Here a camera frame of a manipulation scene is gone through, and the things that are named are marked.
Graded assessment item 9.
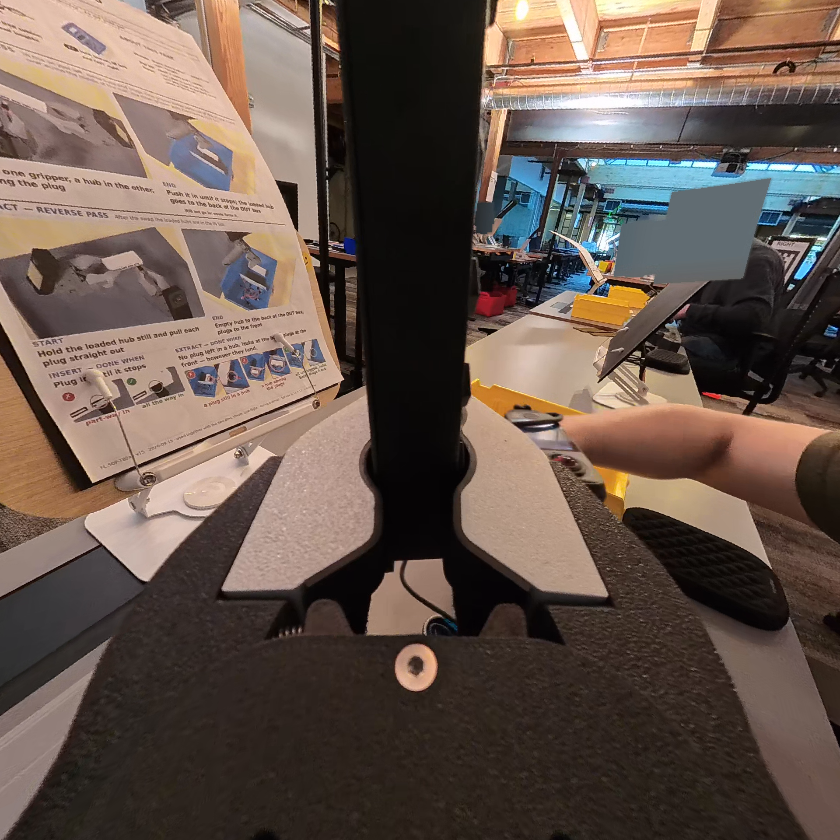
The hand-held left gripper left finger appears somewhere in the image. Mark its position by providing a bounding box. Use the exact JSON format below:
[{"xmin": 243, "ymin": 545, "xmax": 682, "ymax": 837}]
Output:
[{"xmin": 220, "ymin": 394, "xmax": 383, "ymax": 618}]

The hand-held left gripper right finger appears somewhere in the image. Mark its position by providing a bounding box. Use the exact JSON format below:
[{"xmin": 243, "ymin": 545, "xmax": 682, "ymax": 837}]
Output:
[{"xmin": 453, "ymin": 403, "xmax": 610, "ymax": 621}]

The yellow plastic bin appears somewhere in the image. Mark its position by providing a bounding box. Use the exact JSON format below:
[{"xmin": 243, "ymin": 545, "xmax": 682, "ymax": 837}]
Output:
[{"xmin": 470, "ymin": 377, "xmax": 630, "ymax": 521}]

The person's right forearm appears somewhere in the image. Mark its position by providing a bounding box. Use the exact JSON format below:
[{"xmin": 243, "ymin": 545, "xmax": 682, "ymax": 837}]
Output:
[{"xmin": 561, "ymin": 402, "xmax": 831, "ymax": 522}]

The small yellow box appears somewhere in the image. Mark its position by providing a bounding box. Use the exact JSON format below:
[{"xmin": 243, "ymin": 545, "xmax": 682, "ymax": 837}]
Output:
[{"xmin": 571, "ymin": 285, "xmax": 652, "ymax": 328}]

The white rounded board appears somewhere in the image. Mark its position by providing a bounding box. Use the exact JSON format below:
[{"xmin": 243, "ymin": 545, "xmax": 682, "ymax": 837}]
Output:
[{"xmin": 84, "ymin": 445, "xmax": 278, "ymax": 583}]

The black office chair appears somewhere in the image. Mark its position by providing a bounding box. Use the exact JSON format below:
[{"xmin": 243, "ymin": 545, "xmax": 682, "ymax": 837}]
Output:
[{"xmin": 745, "ymin": 269, "xmax": 840, "ymax": 416}]

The framed marker sign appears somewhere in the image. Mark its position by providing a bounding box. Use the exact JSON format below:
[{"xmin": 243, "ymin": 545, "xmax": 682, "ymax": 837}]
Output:
[{"xmin": 766, "ymin": 235, "xmax": 819, "ymax": 291}]

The printed instruction poster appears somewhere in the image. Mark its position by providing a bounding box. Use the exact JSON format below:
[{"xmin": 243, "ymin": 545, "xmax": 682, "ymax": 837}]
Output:
[{"xmin": 0, "ymin": 0, "xmax": 345, "ymax": 484}]

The wooden support post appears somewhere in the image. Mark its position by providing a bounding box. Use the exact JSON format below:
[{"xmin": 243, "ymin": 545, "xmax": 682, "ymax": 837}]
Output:
[
  {"xmin": 478, "ymin": 108, "xmax": 511, "ymax": 204},
  {"xmin": 196, "ymin": 0, "xmax": 253, "ymax": 132}
]

